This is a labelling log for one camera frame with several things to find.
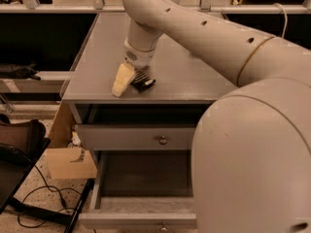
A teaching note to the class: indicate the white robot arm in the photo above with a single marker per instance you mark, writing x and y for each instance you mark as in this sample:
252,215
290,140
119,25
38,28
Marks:
250,155

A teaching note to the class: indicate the black rxbar chocolate bar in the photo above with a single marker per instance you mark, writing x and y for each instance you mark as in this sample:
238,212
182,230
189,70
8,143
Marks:
142,81

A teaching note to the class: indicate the brown cardboard box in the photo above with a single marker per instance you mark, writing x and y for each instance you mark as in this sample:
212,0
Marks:
66,157

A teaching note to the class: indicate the round brass drawer knob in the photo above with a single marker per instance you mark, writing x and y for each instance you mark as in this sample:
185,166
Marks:
162,140

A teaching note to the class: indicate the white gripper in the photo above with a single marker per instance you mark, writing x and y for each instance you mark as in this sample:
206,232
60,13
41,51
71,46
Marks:
137,57

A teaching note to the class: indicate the grey wooden drawer cabinet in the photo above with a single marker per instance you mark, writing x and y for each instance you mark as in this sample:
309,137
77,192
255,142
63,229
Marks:
184,86

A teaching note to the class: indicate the closed grey upper drawer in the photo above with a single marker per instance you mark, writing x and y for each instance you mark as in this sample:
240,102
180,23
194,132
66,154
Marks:
134,137

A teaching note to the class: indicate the open grey middle drawer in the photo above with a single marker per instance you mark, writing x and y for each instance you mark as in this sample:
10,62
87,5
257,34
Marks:
148,189

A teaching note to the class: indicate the black folding chair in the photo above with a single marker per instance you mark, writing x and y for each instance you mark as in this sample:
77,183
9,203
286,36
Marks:
21,146

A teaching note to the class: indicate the black cloth on shelf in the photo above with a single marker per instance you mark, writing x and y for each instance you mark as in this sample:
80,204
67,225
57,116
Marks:
18,71

